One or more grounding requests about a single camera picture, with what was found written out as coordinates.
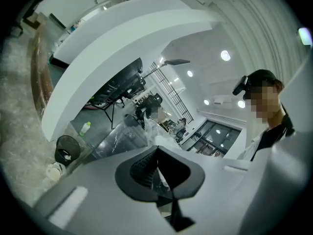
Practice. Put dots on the person's torso in white coat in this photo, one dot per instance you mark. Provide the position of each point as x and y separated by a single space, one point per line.
254 143

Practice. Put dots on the black marble counter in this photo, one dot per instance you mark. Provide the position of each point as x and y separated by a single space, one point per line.
122 138

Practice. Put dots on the black flat monitor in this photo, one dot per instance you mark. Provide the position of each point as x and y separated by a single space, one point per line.
57 21

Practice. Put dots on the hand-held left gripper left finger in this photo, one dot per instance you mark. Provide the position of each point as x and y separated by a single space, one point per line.
97 192

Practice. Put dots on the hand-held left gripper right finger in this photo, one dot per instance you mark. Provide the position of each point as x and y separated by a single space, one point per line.
215 192

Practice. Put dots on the black mesh waste bin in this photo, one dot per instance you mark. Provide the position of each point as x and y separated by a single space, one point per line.
67 146

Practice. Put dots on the rectangular ceiling light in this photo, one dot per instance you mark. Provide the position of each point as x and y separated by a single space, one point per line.
305 35

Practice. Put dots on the white ceiling air conditioner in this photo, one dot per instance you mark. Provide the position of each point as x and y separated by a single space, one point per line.
222 99

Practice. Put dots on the brown raised step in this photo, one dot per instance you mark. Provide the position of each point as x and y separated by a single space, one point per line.
40 70

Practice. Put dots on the black boom lamp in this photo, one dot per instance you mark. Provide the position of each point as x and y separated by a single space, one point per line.
176 62

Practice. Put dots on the person's head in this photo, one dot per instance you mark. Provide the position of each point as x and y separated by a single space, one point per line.
265 101

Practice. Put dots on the round ceiling light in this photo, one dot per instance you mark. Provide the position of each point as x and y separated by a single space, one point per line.
206 102
190 73
241 104
225 55

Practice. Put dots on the black head-worn camera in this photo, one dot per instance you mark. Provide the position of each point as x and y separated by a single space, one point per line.
240 86

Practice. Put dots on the black office chair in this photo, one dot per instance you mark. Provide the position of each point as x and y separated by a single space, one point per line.
127 75
154 99

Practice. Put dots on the dark glass partition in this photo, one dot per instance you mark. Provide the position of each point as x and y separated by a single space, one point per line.
220 136

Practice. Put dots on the black metal grid railing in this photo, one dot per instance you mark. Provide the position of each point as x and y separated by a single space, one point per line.
156 71

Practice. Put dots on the cream round container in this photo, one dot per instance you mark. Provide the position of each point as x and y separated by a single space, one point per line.
53 174

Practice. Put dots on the green capped plastic bottle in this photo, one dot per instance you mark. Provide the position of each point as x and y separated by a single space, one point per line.
84 129

